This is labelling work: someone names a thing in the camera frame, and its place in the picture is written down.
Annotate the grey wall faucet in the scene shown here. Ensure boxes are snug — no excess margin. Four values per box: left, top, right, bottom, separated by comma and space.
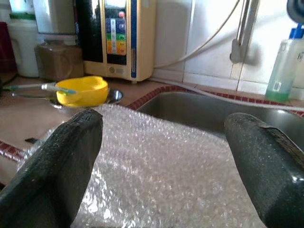
229, 0, 259, 64

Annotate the white jug green lid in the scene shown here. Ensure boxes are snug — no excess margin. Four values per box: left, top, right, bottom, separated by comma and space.
7, 13, 40, 78

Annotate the clear bubble wrap sheet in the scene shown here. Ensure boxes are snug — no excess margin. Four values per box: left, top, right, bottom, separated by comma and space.
16, 103, 266, 228

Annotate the dark round hanging pan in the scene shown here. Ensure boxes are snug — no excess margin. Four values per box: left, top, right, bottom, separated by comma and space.
286, 0, 304, 23

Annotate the steel kitchen sink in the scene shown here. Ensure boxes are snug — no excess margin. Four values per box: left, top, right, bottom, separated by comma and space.
137, 91, 304, 152

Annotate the white tub with label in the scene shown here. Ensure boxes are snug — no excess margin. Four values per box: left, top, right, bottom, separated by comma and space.
9, 0, 34, 14

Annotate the thin white water hose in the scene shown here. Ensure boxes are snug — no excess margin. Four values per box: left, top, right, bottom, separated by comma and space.
153, 0, 241, 69

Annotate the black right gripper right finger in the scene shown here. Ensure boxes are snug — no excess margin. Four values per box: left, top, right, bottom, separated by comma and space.
224, 113, 304, 228

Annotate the shallow steel dish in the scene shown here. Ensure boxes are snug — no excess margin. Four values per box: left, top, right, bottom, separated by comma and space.
48, 89, 124, 110

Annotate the clear soap bottle blue cap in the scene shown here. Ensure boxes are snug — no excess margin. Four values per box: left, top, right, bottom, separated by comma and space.
265, 22, 304, 103

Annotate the translucent white tube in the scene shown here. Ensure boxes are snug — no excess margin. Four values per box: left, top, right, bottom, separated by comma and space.
149, 77, 304, 112

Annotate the cream black water ionizer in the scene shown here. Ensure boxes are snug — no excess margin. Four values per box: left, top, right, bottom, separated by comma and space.
76, 0, 157, 83

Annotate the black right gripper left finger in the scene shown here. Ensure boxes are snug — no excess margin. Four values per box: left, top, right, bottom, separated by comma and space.
0, 109, 104, 228

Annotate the yellow plastic bowl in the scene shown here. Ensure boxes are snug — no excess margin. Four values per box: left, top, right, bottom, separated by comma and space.
56, 76, 109, 107

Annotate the white plastic container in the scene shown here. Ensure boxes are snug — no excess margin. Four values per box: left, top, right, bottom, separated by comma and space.
33, 0, 76, 35

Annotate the dark red container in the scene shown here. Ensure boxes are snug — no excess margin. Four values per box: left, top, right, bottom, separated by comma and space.
0, 21, 17, 74

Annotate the clear jar brown powder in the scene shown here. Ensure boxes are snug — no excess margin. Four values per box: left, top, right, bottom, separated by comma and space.
34, 40, 85, 81

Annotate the white green toothbrush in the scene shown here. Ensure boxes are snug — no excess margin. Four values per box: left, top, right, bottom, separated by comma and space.
11, 93, 57, 99
2, 83, 78, 95

